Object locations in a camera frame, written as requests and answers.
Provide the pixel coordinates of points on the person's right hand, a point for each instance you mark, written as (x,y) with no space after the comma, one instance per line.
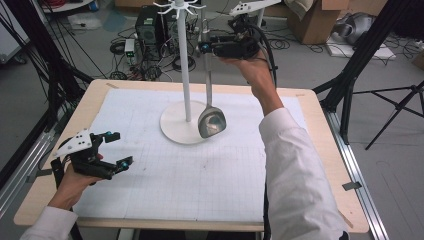
(256,76)

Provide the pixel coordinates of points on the large cardboard box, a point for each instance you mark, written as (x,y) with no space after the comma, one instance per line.
(313,26)

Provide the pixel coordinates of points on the metal ladle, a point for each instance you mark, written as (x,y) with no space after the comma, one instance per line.
(211,121)

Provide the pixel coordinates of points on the black frame post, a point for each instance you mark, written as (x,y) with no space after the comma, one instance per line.
(36,43)
(360,56)

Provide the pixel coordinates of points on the grey tape piece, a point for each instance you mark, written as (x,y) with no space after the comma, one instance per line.
(41,174)
(351,186)

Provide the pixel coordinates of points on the grey plastic device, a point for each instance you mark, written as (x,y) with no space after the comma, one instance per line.
(355,28)

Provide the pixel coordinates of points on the white flat board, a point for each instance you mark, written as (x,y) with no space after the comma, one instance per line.
(363,51)

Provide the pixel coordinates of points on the black tripod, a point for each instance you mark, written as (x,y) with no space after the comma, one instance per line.
(398,106)

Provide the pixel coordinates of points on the white grid mat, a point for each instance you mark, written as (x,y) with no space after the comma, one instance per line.
(186,186)

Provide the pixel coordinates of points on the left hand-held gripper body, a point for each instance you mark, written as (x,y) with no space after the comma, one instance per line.
(75,143)

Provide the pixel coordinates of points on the person's left hand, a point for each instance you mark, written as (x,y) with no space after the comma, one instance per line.
(71,191)

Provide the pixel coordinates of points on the white round table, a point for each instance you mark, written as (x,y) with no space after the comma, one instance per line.
(66,5)

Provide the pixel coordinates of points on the aluminium rail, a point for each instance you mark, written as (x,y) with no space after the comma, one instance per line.
(356,173)
(20,176)

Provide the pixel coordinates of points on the black computer tower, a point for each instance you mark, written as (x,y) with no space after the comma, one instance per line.
(150,33)

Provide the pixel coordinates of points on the white power adapter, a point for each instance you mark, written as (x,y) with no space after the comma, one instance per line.
(129,46)

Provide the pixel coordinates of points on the white hook stand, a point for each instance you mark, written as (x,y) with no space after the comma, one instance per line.
(181,128)

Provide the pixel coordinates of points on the beige cloth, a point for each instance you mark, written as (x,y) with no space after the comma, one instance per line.
(300,8)

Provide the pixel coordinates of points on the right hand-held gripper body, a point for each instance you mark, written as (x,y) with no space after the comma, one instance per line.
(236,50)

